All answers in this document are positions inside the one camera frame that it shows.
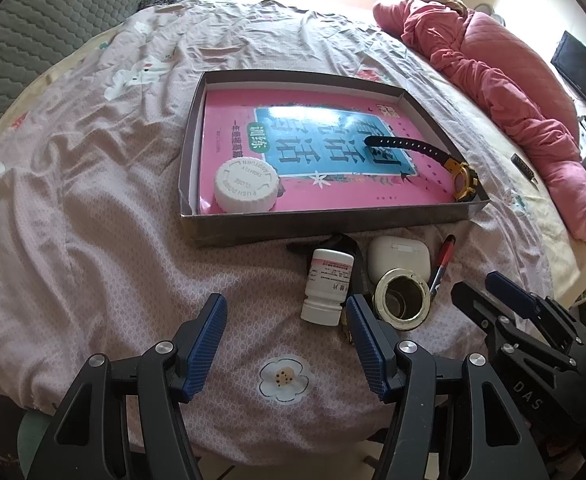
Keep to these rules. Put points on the large white bottle cap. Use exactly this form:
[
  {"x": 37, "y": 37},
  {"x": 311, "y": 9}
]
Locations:
[{"x": 245, "y": 185}]

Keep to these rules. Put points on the black and yellow wristwatch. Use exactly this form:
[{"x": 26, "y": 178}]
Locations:
[{"x": 465, "y": 180}]

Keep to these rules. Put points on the pink quilt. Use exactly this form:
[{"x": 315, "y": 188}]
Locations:
[{"x": 498, "y": 60}]

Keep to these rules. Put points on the pink and blue book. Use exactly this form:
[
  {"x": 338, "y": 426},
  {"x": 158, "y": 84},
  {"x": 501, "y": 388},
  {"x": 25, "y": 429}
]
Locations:
[{"x": 233, "y": 110}]

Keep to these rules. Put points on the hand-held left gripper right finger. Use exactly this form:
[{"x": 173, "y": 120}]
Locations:
[{"x": 368, "y": 350}]

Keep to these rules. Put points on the round metal cup gold rim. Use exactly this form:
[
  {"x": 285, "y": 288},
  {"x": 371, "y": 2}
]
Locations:
[{"x": 379, "y": 297}]

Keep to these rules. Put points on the white medicine bottle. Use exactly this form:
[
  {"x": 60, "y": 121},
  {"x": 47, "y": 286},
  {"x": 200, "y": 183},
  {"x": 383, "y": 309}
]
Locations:
[{"x": 325, "y": 290}]

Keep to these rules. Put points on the black flat screen monitor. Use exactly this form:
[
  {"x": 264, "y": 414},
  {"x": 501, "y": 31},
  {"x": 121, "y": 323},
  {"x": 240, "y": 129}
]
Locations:
[{"x": 580, "y": 75}]

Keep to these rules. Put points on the small black flat bar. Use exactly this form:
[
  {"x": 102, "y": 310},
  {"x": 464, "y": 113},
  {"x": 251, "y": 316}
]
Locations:
[{"x": 523, "y": 166}]

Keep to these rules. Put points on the black faceted bottle gold base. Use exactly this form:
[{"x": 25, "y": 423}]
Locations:
[{"x": 348, "y": 246}]

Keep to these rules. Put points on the grey cardboard box tray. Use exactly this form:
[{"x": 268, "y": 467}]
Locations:
[{"x": 323, "y": 224}]

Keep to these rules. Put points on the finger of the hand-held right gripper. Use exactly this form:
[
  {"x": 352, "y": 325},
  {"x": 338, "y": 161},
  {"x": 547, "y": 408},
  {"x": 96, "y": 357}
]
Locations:
[
  {"x": 513, "y": 292},
  {"x": 478, "y": 310}
]

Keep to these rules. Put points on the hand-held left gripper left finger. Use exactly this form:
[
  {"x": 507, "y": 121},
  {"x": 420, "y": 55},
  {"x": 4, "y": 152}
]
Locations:
[{"x": 205, "y": 345}]

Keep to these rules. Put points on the pink floral bed sheet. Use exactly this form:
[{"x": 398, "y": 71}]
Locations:
[{"x": 123, "y": 210}]

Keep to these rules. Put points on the white earbuds case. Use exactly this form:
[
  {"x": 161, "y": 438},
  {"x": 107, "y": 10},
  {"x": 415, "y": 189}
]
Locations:
[{"x": 398, "y": 255}]

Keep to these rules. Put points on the grey quilted headboard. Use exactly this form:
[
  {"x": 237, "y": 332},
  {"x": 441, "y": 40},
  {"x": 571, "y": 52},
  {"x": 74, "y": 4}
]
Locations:
[{"x": 48, "y": 20}]

